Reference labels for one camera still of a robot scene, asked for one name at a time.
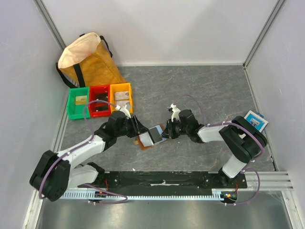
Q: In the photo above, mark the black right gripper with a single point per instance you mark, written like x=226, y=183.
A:
x=170, y=128

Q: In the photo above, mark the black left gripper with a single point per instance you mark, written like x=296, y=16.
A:
x=137, y=128

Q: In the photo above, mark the dark VIP card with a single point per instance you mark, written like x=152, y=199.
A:
x=101, y=108
x=155, y=135

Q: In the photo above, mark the brown leather card holder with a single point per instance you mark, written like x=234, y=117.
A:
x=145, y=141

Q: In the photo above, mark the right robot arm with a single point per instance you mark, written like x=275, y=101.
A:
x=244, y=140

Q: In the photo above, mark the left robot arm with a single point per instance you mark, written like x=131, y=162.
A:
x=58, y=171

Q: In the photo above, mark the silver VIP card in bin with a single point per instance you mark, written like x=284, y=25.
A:
x=123, y=95

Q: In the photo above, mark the black VIP card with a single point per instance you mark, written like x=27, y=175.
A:
x=103, y=96

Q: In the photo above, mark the gold card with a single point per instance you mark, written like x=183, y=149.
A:
x=81, y=100

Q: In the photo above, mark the red plastic bin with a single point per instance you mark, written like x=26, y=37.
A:
x=98, y=90

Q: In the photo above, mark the yellow plastic bin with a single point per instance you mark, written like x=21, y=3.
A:
x=118, y=88

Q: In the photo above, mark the green plastic bin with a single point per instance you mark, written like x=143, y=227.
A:
x=76, y=105

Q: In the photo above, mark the tan paper tote bag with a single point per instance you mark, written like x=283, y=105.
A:
x=88, y=61

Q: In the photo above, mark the blue razor box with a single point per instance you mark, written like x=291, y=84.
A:
x=256, y=120

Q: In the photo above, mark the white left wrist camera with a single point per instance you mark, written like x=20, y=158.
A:
x=125, y=109

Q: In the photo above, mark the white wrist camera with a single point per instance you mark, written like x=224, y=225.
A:
x=125, y=109
x=174, y=112

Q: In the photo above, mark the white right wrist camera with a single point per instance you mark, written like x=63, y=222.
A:
x=174, y=112

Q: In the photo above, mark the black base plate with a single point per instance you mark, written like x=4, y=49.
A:
x=114, y=180

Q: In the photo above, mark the aluminium front rail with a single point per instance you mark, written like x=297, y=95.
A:
x=83, y=175

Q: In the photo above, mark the aluminium corner post left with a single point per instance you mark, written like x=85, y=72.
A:
x=50, y=23

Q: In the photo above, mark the aluminium corner post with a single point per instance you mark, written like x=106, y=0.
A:
x=265, y=29
x=50, y=23

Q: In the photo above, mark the aluminium corner post right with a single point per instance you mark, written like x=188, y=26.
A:
x=265, y=29

